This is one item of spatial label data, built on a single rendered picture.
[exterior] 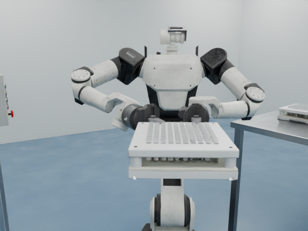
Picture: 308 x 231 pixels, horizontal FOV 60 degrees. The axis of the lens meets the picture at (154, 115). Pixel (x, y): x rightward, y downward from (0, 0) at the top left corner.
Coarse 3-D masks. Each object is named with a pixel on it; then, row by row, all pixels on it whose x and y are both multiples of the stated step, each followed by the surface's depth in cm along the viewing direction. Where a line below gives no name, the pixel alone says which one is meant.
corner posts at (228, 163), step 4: (132, 160) 60; (136, 160) 60; (140, 160) 60; (224, 160) 60; (228, 160) 59; (232, 160) 59; (132, 164) 60; (136, 164) 60; (140, 164) 60; (224, 164) 60; (228, 164) 59; (232, 164) 59; (228, 168) 59; (232, 168) 59
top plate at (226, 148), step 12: (144, 132) 71; (180, 132) 71; (216, 132) 71; (132, 144) 62; (144, 144) 62; (156, 144) 62; (168, 144) 62; (180, 144) 62; (192, 144) 62; (204, 144) 62; (216, 144) 62; (228, 144) 61; (132, 156) 59; (144, 156) 59; (156, 156) 59; (168, 156) 59; (180, 156) 59; (192, 156) 59; (204, 156) 59; (216, 156) 58; (228, 156) 58
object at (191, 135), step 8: (168, 128) 71; (176, 128) 72; (184, 128) 71; (192, 128) 74; (200, 128) 72; (168, 136) 64; (176, 136) 65; (184, 136) 65; (192, 136) 65; (200, 136) 64; (208, 136) 64
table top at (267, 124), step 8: (272, 112) 187; (240, 120) 164; (248, 120) 164; (256, 120) 164; (264, 120) 164; (272, 120) 164; (280, 120) 164; (240, 128) 156; (248, 128) 152; (256, 128) 148; (264, 128) 145; (272, 128) 145; (280, 128) 145; (288, 128) 145; (296, 128) 145; (304, 128) 145; (272, 136) 141; (280, 136) 138; (288, 136) 135; (296, 136) 132; (304, 136) 131; (304, 144) 129
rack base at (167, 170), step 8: (144, 160) 64; (152, 160) 64; (136, 168) 60; (144, 168) 60; (152, 168) 60; (160, 168) 60; (168, 168) 60; (176, 168) 60; (184, 168) 60; (192, 168) 60; (200, 168) 60; (208, 168) 60; (216, 168) 60; (224, 168) 60; (136, 176) 60; (144, 176) 60; (152, 176) 60; (160, 176) 60; (168, 176) 60; (176, 176) 60; (184, 176) 60; (192, 176) 60; (200, 176) 60; (208, 176) 60; (216, 176) 60; (224, 176) 59; (232, 176) 59
